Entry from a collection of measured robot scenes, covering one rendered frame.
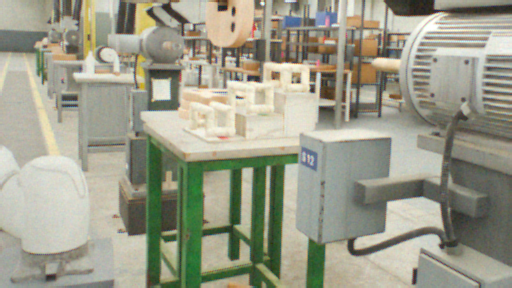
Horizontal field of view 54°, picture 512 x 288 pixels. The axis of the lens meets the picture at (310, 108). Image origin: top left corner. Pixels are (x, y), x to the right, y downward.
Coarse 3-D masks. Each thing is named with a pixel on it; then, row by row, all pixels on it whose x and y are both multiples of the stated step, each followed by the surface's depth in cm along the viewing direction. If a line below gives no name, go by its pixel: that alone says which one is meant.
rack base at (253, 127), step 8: (240, 112) 190; (224, 120) 197; (240, 120) 185; (248, 120) 181; (256, 120) 183; (264, 120) 185; (272, 120) 187; (280, 120) 189; (240, 128) 185; (248, 128) 182; (256, 128) 184; (264, 128) 186; (272, 128) 187; (280, 128) 189; (248, 136) 182; (256, 136) 184; (264, 136) 186; (272, 136) 188; (280, 136) 190
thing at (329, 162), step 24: (312, 144) 93; (336, 144) 90; (360, 144) 93; (384, 144) 96; (312, 168) 93; (336, 168) 91; (360, 168) 94; (384, 168) 97; (312, 192) 93; (336, 192) 92; (312, 216) 93; (336, 216) 93; (360, 216) 95; (384, 216) 99; (312, 240) 93; (336, 240) 93; (384, 240) 98
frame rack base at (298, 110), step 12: (264, 96) 202; (276, 96) 194; (288, 96) 189; (300, 96) 192; (312, 96) 196; (276, 108) 194; (288, 108) 190; (300, 108) 193; (312, 108) 196; (288, 120) 191; (300, 120) 194; (312, 120) 197; (288, 132) 192
